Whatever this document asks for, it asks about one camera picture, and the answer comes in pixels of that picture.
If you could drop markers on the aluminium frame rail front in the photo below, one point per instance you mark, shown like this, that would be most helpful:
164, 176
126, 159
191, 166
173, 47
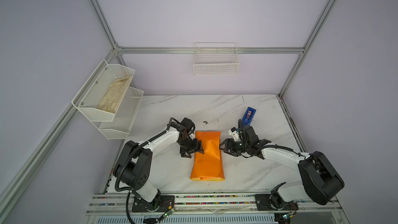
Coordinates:
206, 203

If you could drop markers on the beige cloth in shelf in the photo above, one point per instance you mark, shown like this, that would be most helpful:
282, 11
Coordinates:
114, 94

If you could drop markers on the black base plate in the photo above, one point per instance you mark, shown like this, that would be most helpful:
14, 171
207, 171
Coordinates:
160, 203
271, 202

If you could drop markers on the yellow orange wrapping paper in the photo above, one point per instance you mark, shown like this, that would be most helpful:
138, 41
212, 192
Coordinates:
208, 166

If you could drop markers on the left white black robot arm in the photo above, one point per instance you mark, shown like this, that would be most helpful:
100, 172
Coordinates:
133, 165

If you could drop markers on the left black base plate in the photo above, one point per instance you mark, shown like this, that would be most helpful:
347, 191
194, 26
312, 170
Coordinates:
160, 203

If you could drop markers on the white wire wall basket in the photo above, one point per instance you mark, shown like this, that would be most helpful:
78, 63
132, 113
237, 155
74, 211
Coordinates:
215, 58

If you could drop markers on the blue tape dispenser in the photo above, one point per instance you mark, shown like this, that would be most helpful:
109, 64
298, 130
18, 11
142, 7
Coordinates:
248, 116

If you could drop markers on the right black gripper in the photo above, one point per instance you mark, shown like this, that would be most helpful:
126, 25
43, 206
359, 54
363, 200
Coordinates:
226, 143

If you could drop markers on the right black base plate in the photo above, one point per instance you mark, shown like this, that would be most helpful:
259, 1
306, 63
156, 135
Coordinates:
271, 202

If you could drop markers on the upper white mesh shelf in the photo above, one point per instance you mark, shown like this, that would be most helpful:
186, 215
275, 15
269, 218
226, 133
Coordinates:
101, 96

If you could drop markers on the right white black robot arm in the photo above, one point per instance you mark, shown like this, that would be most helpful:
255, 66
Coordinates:
319, 182

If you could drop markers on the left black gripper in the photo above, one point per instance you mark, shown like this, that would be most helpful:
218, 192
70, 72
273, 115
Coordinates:
199, 147

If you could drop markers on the white mesh shelf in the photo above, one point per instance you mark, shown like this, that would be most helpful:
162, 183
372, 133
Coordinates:
120, 127
101, 96

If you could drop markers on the lower white mesh shelf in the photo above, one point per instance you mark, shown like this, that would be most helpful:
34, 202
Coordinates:
120, 127

